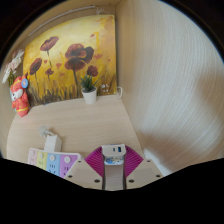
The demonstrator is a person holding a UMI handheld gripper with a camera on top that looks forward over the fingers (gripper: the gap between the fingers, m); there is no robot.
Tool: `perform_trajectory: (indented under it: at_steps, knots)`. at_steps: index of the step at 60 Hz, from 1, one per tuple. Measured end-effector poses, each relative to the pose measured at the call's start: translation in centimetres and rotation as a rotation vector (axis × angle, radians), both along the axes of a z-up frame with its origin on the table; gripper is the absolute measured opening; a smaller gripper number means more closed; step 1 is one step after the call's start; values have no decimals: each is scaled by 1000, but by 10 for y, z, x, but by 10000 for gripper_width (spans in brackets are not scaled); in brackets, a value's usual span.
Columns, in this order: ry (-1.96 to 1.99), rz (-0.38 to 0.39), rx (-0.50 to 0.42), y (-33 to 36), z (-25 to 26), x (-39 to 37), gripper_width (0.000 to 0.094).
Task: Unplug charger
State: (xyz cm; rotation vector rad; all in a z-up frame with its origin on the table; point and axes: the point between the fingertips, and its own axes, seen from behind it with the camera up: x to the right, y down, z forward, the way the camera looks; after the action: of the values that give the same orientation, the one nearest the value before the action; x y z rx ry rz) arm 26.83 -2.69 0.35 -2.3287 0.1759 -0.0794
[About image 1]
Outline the white plug adapter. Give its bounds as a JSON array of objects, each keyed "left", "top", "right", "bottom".
[{"left": 37, "top": 125, "right": 64, "bottom": 154}]

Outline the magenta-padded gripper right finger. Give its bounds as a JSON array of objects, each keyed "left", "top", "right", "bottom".
[{"left": 123, "top": 145, "right": 165, "bottom": 190}]

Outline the yellow poppy flower painting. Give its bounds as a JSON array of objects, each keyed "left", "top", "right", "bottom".
[{"left": 22, "top": 14, "right": 119, "bottom": 108}]

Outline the pastel coloured power strip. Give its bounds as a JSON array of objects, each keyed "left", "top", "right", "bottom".
[{"left": 26, "top": 147, "right": 84, "bottom": 179}]

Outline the small plant in white pot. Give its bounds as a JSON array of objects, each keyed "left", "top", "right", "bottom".
[{"left": 78, "top": 73, "right": 101, "bottom": 105}]

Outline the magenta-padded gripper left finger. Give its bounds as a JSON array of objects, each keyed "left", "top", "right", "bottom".
[{"left": 63, "top": 146, "right": 108, "bottom": 191}]

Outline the white light bar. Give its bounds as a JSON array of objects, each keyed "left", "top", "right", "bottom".
[{"left": 27, "top": 4, "right": 102, "bottom": 37}]

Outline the pink and white flower bouquet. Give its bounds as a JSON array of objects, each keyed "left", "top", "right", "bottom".
[{"left": 1, "top": 48, "right": 26, "bottom": 86}]

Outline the red plush toy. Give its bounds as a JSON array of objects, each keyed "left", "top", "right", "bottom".
[{"left": 8, "top": 75, "right": 31, "bottom": 118}]

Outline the white cable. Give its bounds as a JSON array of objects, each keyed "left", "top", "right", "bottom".
[{"left": 115, "top": 85, "right": 125, "bottom": 100}]

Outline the white charger block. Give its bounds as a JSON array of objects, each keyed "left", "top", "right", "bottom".
[{"left": 101, "top": 143, "right": 127, "bottom": 191}]

